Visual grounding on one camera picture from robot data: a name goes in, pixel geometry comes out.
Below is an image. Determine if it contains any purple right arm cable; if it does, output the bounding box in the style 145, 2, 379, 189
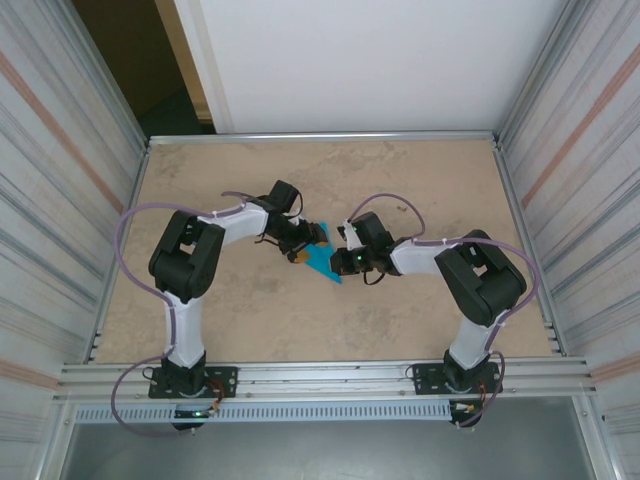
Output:
347, 193, 541, 430

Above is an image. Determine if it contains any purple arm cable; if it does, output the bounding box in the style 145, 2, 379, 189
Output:
110, 189, 271, 437
347, 193, 541, 430

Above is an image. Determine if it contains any wide aluminium mounting rail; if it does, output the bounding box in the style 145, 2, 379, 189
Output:
52, 355, 599, 404

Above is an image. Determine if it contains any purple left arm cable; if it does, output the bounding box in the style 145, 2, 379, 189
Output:
110, 189, 271, 437

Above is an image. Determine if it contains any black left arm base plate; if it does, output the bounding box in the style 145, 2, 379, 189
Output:
148, 366, 239, 400

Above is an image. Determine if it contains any white door frame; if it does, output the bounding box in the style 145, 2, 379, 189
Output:
172, 0, 236, 135

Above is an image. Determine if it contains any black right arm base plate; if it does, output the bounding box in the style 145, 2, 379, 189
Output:
412, 360, 504, 396

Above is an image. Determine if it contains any blue square paper sheet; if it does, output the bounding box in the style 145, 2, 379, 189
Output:
302, 221, 346, 286

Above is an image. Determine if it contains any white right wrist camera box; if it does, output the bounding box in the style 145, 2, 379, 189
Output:
338, 219, 362, 251

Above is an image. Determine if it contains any aluminium frame post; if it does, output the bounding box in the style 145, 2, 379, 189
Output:
59, 0, 151, 151
497, 0, 591, 146

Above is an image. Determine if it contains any grey metal sheet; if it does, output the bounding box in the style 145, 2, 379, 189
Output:
59, 422, 599, 480

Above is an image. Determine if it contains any grey slotted cable duct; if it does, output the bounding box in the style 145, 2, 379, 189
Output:
73, 401, 454, 423

